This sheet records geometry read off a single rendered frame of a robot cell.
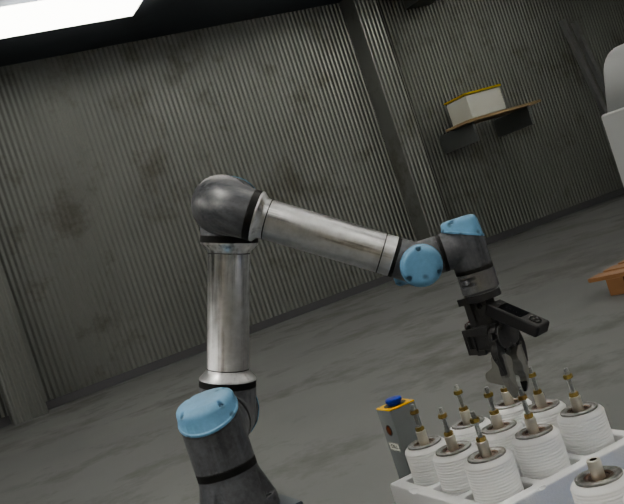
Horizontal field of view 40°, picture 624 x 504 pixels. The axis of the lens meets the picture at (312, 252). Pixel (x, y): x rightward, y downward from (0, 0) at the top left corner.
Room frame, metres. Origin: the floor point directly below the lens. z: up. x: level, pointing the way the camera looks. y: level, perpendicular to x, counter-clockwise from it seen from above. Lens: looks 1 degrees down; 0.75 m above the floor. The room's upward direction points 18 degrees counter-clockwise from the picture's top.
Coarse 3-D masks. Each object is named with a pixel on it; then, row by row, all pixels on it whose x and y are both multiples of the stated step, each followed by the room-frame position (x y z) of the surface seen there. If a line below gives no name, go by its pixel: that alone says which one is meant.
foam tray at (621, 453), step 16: (608, 448) 1.64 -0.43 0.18; (576, 464) 1.61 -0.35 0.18; (608, 464) 1.62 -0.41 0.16; (400, 480) 1.86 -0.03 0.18; (528, 480) 1.61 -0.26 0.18; (544, 480) 1.59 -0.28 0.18; (560, 480) 1.57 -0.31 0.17; (400, 496) 1.83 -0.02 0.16; (416, 496) 1.76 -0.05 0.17; (432, 496) 1.70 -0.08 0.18; (448, 496) 1.67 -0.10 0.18; (464, 496) 1.64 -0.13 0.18; (512, 496) 1.56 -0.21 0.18; (528, 496) 1.54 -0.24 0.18; (544, 496) 1.56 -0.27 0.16; (560, 496) 1.57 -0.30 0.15
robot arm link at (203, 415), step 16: (192, 400) 1.60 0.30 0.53; (208, 400) 1.57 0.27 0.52; (224, 400) 1.55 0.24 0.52; (176, 416) 1.57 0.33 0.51; (192, 416) 1.53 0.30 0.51; (208, 416) 1.53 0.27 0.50; (224, 416) 1.54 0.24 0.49; (240, 416) 1.57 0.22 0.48; (192, 432) 1.53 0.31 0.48; (208, 432) 1.52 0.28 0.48; (224, 432) 1.53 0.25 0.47; (240, 432) 1.56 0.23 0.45; (192, 448) 1.54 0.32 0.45; (208, 448) 1.53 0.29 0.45; (224, 448) 1.53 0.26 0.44; (240, 448) 1.54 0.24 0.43; (192, 464) 1.56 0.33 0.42; (208, 464) 1.53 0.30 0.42; (224, 464) 1.53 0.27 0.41; (240, 464) 1.54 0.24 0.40
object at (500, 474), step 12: (504, 456) 1.58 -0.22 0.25; (468, 468) 1.59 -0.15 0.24; (480, 468) 1.57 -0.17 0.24; (492, 468) 1.56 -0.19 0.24; (504, 468) 1.57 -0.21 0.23; (516, 468) 1.60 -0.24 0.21; (468, 480) 1.61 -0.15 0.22; (480, 480) 1.57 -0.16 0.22; (492, 480) 1.56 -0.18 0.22; (504, 480) 1.56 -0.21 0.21; (516, 480) 1.58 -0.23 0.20; (480, 492) 1.58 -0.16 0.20; (492, 492) 1.57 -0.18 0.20; (504, 492) 1.56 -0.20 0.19; (516, 492) 1.57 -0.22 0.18
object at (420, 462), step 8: (432, 448) 1.78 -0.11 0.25; (408, 456) 1.81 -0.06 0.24; (416, 456) 1.79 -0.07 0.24; (424, 456) 1.78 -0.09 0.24; (432, 456) 1.78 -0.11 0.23; (408, 464) 1.82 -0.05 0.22; (416, 464) 1.79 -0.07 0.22; (424, 464) 1.78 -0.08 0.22; (432, 464) 1.78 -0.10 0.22; (416, 472) 1.80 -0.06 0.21; (424, 472) 1.79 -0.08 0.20; (432, 472) 1.78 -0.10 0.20; (416, 480) 1.81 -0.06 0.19; (424, 480) 1.79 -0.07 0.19; (432, 480) 1.78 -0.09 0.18
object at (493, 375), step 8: (504, 360) 1.62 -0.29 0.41; (496, 368) 1.65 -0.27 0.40; (512, 368) 1.64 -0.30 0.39; (488, 376) 1.66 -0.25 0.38; (496, 376) 1.65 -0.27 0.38; (504, 376) 1.62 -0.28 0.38; (512, 376) 1.63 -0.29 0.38; (504, 384) 1.63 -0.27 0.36; (512, 384) 1.63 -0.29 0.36; (512, 392) 1.63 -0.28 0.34
